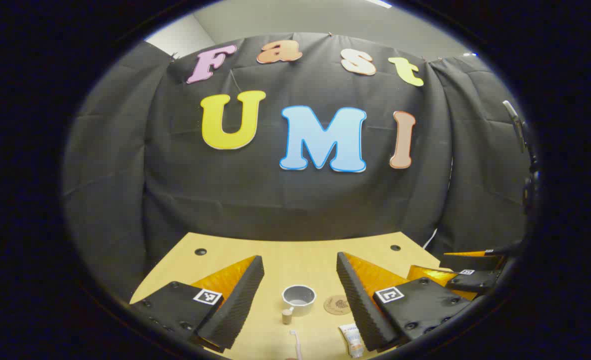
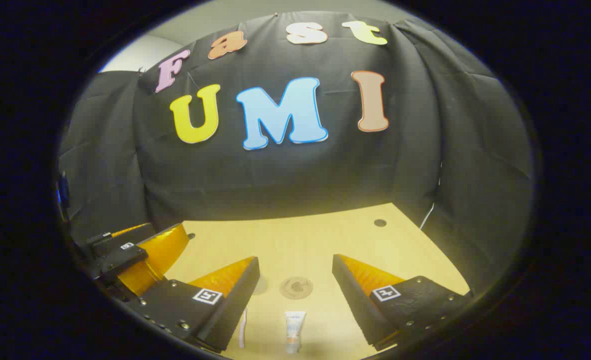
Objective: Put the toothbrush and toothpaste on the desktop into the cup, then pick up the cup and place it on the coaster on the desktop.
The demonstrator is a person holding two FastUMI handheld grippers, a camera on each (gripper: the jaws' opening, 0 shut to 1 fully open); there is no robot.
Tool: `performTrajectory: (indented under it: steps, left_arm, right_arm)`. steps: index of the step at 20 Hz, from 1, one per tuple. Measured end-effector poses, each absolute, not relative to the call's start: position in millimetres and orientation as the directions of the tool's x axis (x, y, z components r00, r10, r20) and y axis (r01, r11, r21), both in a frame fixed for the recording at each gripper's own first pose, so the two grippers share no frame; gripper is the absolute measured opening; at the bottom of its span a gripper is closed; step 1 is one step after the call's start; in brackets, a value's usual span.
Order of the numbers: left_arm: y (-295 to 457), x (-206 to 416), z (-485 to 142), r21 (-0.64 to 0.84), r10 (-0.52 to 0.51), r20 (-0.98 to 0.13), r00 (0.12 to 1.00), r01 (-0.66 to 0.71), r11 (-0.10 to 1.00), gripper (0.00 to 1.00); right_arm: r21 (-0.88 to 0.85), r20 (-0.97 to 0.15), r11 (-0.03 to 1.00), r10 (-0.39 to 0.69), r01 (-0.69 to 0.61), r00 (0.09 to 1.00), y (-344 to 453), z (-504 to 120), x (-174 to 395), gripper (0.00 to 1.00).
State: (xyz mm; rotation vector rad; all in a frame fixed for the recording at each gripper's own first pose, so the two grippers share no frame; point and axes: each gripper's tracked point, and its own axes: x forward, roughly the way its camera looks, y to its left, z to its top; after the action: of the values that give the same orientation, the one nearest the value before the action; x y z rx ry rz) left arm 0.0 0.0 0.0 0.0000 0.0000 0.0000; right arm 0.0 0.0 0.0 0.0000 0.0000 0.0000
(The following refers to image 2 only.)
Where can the white toothbrush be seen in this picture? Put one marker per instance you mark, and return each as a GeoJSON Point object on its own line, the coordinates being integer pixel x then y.
{"type": "Point", "coordinates": [243, 330]}

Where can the white toothpaste tube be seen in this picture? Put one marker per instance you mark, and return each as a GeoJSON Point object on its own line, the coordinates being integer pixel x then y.
{"type": "Point", "coordinates": [294, 330]}

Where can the black backdrop cloth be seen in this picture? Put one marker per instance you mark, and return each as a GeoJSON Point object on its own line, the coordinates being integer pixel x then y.
{"type": "Point", "coordinates": [285, 175]}

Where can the round wooden coaster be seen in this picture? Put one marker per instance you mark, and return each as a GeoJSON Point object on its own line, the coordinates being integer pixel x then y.
{"type": "Point", "coordinates": [296, 288]}

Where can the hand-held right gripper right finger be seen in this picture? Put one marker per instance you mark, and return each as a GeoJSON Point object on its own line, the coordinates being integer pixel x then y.
{"type": "Point", "coordinates": [350, 300]}

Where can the wooden desktop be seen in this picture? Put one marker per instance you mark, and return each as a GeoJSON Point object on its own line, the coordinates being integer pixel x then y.
{"type": "Point", "coordinates": [300, 245]}

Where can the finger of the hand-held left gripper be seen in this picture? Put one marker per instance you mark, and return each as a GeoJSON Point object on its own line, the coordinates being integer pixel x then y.
{"type": "Point", "coordinates": [120, 237]}
{"type": "Point", "coordinates": [125, 260]}

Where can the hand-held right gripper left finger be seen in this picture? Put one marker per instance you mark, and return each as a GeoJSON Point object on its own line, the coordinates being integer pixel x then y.
{"type": "Point", "coordinates": [237, 300]}

